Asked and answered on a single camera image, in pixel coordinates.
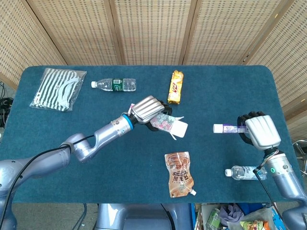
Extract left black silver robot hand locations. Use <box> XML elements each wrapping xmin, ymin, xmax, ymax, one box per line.
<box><xmin>130</xmin><ymin>95</ymin><xmax>173</xmax><ymax>132</ymax></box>

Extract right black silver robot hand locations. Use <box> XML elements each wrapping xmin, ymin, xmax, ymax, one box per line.
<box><xmin>237</xmin><ymin>111</ymin><xmax>282</xmax><ymax>151</ymax></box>

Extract floral toothpaste box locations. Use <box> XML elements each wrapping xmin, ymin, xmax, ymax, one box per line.
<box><xmin>128</xmin><ymin>103</ymin><xmax>189</xmax><ymax>142</ymax></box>

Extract purple white toothpaste tube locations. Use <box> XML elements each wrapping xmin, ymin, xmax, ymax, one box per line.
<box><xmin>213</xmin><ymin>123</ymin><xmax>248</xmax><ymax>134</ymax></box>

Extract green label water bottle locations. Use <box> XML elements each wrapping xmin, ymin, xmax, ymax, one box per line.
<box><xmin>91</xmin><ymin>78</ymin><xmax>137</xmax><ymax>92</ymax></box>

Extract blue label water bottle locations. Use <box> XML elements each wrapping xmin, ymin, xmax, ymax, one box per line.
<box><xmin>224</xmin><ymin>165</ymin><xmax>268</xmax><ymax>181</ymax></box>

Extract yellow snack package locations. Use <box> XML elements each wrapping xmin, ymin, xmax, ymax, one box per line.
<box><xmin>167</xmin><ymin>69</ymin><xmax>185</xmax><ymax>105</ymax></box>

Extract metal stool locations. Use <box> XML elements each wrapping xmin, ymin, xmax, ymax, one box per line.
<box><xmin>292</xmin><ymin>140</ymin><xmax>307</xmax><ymax>173</ymax></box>

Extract brown peanut butter pouch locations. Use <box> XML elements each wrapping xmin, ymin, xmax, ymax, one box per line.
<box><xmin>164</xmin><ymin>151</ymin><xmax>198</xmax><ymax>198</ymax></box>

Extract blue table carpet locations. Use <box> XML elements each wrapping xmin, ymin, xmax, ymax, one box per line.
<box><xmin>0</xmin><ymin>65</ymin><xmax>290</xmax><ymax>204</ymax></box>

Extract bamboo folding screen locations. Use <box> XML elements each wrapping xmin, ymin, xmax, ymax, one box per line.
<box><xmin>0</xmin><ymin>0</ymin><xmax>307</xmax><ymax>125</ymax></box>

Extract purple crumpled cloth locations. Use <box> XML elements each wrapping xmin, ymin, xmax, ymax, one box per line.
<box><xmin>219</xmin><ymin>203</ymin><xmax>245</xmax><ymax>227</ymax></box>

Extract striped cloth in plastic bag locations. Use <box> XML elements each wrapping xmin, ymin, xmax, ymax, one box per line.
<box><xmin>29</xmin><ymin>68</ymin><xmax>87</xmax><ymax>113</ymax></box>

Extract orange snack bag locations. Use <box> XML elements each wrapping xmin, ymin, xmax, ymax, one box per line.
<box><xmin>239</xmin><ymin>219</ymin><xmax>271</xmax><ymax>230</ymax></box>

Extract green snack bag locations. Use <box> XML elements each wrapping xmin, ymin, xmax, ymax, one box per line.
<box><xmin>206</xmin><ymin>207</ymin><xmax>221</xmax><ymax>230</ymax></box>

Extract grey robot torso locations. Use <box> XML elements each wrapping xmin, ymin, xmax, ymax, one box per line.
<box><xmin>95</xmin><ymin>203</ymin><xmax>194</xmax><ymax>230</ymax></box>

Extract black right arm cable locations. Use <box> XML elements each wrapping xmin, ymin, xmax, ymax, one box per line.
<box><xmin>253</xmin><ymin>165</ymin><xmax>283</xmax><ymax>222</ymax></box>

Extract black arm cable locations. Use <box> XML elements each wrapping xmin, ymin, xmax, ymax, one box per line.
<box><xmin>0</xmin><ymin>135</ymin><xmax>95</xmax><ymax>230</ymax></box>
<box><xmin>253</xmin><ymin>165</ymin><xmax>283</xmax><ymax>222</ymax></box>

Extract velcro cable strap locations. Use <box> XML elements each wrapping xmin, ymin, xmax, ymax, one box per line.
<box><xmin>59</xmin><ymin>141</ymin><xmax>74</xmax><ymax>151</ymax></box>

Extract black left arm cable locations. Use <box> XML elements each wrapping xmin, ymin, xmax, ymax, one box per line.
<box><xmin>0</xmin><ymin>135</ymin><xmax>95</xmax><ymax>230</ymax></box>

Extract black floor cable bundle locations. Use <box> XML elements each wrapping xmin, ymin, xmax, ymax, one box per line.
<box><xmin>0</xmin><ymin>81</ymin><xmax>15</xmax><ymax>127</ymax></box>

